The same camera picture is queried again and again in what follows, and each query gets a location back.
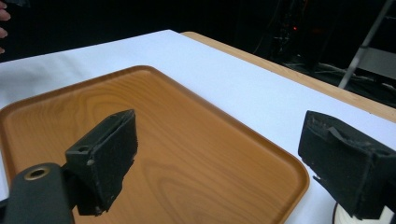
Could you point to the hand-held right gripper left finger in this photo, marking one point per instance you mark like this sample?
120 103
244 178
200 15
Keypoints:
106 161

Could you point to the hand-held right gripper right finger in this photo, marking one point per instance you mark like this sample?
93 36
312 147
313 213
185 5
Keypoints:
342 168

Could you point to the white round container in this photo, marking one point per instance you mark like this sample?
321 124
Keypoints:
342 217

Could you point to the brown wooden tray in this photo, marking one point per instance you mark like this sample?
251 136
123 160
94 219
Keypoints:
199 155

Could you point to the grey metal stand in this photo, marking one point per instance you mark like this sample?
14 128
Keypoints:
364 46

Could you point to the white tablecloth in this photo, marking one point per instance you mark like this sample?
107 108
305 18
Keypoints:
236 81

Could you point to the dark equipment with red light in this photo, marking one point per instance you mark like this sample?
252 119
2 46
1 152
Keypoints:
289 31

